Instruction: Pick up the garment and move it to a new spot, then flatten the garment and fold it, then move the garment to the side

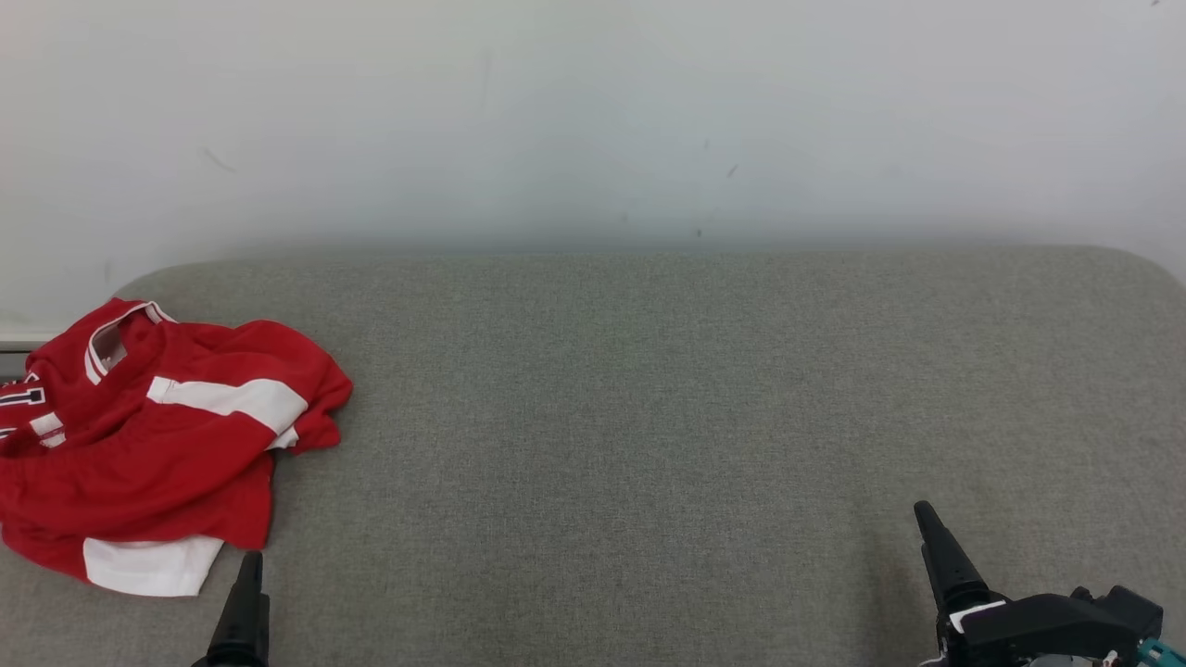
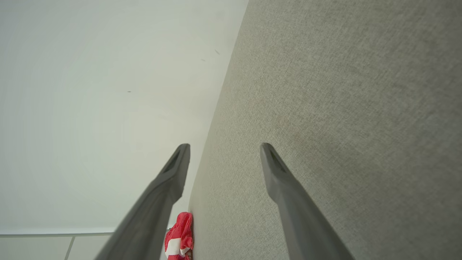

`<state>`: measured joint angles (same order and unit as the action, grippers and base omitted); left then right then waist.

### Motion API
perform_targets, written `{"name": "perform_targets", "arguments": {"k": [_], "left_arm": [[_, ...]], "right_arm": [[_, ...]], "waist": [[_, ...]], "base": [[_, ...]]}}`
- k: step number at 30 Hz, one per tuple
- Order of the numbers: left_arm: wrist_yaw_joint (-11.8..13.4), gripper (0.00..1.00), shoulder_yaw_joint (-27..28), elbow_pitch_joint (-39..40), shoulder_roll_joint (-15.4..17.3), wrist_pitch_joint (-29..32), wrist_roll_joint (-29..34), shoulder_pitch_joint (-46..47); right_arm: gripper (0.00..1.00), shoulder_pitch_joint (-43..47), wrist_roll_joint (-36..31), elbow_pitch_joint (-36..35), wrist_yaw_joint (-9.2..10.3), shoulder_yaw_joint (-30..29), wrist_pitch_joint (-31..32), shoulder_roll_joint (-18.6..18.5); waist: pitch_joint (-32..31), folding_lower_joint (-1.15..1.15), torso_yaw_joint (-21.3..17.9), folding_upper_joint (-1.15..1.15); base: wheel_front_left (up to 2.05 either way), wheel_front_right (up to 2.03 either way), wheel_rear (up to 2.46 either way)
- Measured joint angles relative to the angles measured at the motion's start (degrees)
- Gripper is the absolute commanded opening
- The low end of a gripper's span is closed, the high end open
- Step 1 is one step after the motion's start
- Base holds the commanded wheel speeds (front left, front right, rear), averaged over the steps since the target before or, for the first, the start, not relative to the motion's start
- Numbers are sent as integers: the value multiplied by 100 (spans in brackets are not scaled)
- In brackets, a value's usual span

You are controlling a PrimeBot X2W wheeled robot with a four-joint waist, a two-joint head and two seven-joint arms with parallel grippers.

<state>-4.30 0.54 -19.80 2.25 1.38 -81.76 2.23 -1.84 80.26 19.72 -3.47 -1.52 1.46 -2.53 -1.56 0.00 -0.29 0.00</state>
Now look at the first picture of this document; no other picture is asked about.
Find red Bulls basketball shorts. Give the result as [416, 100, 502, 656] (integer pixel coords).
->
[0, 319, 354, 553]

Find red Bulls basketball jersey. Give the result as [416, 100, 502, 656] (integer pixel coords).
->
[0, 297, 228, 598]

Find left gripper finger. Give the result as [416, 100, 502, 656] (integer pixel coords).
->
[206, 551, 271, 667]

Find grey fabric sofa seat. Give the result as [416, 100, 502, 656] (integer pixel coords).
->
[0, 243, 1186, 667]

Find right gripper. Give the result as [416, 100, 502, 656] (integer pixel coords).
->
[915, 500, 1139, 667]

